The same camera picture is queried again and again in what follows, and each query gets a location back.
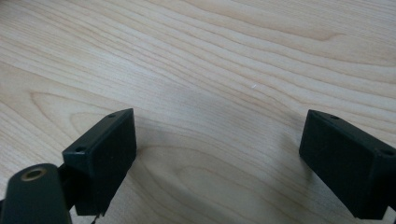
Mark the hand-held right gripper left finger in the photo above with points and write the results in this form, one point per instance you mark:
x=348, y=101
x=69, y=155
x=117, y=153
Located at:
x=106, y=155

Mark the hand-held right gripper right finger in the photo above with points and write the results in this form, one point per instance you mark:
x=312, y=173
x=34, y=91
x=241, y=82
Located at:
x=345, y=161

